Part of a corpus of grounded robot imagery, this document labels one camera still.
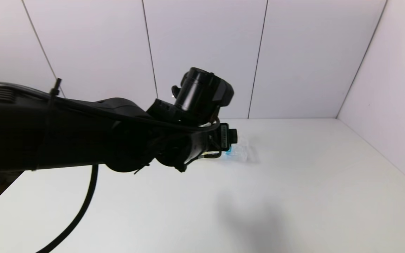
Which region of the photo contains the clear plastic test tube rack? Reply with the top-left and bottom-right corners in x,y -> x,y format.
222,135 -> 251,163

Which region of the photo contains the thin black camera cable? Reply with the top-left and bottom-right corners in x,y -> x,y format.
199,119 -> 223,160

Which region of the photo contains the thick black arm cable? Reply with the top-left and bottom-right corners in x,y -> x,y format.
36,164 -> 99,253

